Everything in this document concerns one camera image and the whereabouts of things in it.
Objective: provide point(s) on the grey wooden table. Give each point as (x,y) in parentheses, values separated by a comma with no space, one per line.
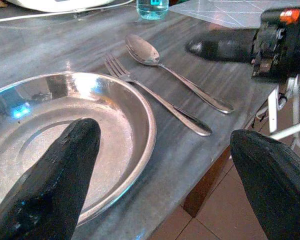
(177,162)

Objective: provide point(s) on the round steel plate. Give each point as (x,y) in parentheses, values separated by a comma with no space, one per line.
(115,120)

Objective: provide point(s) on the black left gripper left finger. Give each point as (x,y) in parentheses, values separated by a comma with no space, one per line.
(52,187)

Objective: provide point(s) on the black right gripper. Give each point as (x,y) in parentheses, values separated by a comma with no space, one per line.
(277,50)

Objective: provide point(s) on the white kitchen appliance with display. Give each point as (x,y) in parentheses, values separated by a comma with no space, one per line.
(40,5)

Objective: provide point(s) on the white metal frame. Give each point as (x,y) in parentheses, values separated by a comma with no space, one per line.
(273,112)

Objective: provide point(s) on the steel fork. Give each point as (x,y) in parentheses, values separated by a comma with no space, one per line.
(165,105)

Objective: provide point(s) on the steel spoon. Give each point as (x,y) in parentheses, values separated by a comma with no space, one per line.
(142,50)

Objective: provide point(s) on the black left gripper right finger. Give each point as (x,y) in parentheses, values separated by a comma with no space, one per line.
(277,187)

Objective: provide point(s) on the grey tiled table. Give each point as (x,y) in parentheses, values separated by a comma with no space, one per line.
(227,12)

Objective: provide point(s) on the blue plastic water bottle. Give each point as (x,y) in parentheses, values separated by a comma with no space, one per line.
(152,11)

